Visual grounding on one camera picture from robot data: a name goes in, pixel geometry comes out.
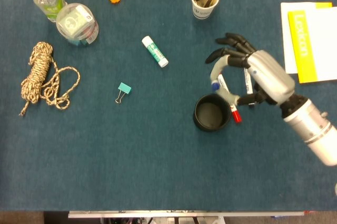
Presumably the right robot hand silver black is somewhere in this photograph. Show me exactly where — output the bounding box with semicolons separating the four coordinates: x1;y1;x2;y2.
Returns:
204;32;296;106

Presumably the black marker pen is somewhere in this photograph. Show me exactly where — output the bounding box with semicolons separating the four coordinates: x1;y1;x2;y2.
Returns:
243;67;255;109

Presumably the blue marker pen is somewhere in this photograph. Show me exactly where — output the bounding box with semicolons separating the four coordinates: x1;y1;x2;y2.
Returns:
211;73;230;94

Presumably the red marker pen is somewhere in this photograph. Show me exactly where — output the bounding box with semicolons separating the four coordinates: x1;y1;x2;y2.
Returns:
230;104;243;124

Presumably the black mesh pen cup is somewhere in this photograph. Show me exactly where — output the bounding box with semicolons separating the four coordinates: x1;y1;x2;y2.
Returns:
193;93;232;132

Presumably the white paper sheet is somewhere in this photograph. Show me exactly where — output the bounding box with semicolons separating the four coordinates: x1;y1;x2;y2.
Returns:
280;2;333;74

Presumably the white paper cup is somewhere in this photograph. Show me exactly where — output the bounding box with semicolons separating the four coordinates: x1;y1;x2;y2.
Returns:
191;0;221;20

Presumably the white green glue stick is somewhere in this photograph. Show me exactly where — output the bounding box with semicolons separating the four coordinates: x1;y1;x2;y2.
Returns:
141;35;169;68

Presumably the teal binder clip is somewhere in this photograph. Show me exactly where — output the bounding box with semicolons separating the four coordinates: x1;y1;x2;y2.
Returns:
114;82;133;104

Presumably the blue felt table cloth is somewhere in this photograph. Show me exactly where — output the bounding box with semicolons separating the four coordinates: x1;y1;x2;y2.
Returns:
0;0;337;211

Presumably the clear plastic clip jar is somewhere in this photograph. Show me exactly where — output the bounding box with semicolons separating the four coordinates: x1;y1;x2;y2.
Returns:
55;3;100;46

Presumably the clear plastic water bottle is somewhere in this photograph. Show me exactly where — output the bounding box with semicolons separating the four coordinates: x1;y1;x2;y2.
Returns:
31;0;68;23

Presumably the metal table frame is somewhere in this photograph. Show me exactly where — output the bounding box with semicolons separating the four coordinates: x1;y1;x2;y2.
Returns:
67;210;308;219

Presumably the beige braided rope bundle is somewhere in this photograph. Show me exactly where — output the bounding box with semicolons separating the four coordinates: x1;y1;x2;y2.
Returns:
18;41;81;117

